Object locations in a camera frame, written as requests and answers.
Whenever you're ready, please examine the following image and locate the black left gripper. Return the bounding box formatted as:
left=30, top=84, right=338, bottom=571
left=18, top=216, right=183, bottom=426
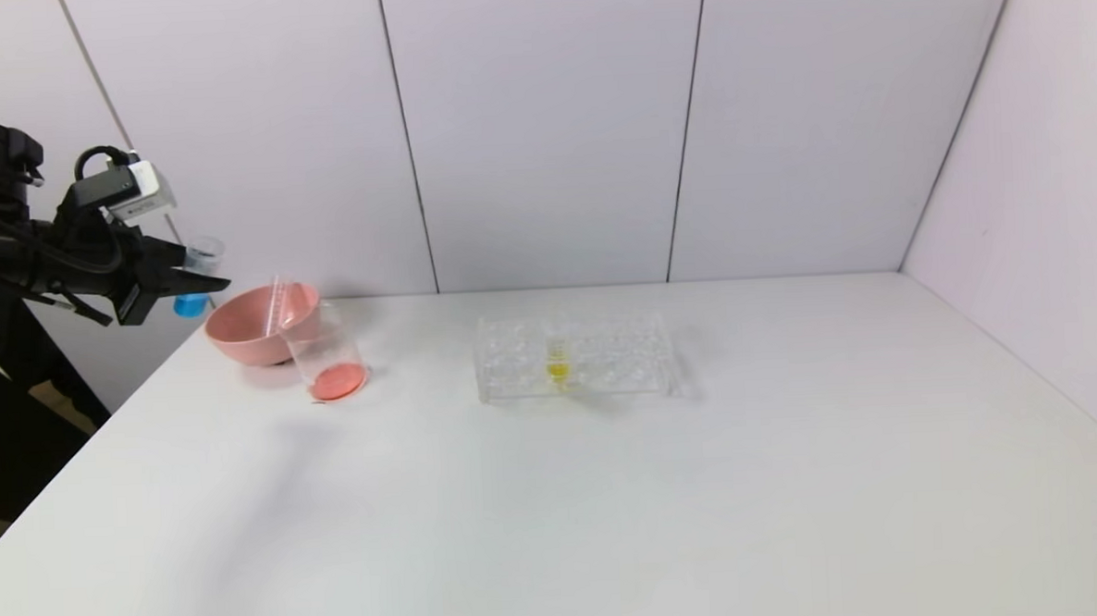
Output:
left=43, top=218, right=234, bottom=330

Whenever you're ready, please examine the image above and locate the blue pigment test tube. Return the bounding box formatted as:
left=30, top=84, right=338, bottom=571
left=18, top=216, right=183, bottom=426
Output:
left=170, top=234, right=229, bottom=320

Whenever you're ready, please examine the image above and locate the red pigment test tube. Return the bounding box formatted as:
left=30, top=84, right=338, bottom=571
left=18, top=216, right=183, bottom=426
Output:
left=263, top=274, right=297, bottom=338

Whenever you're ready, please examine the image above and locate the yellow pigment test tube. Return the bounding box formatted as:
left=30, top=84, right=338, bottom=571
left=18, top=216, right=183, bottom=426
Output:
left=542, top=312, right=573, bottom=388

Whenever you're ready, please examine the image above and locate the clear acrylic test tube rack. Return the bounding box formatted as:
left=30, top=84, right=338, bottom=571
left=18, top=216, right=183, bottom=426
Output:
left=472, top=306, right=678, bottom=405

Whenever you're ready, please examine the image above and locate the pink bowl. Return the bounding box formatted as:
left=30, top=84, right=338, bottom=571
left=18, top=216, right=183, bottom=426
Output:
left=203, top=282, right=325, bottom=370

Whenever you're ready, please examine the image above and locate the clear glass beaker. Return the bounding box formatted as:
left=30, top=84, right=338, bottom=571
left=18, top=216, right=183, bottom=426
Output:
left=282, top=302, right=371, bottom=404

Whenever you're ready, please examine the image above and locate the dark background furniture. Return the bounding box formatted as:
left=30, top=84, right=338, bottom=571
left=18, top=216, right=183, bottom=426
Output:
left=0, top=290, right=119, bottom=569

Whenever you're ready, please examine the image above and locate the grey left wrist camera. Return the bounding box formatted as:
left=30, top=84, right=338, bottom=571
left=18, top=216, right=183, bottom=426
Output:
left=103, top=157, right=179, bottom=227

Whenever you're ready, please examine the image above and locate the black camera cable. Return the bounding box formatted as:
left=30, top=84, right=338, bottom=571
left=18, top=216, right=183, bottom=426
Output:
left=73, top=144, right=139, bottom=183

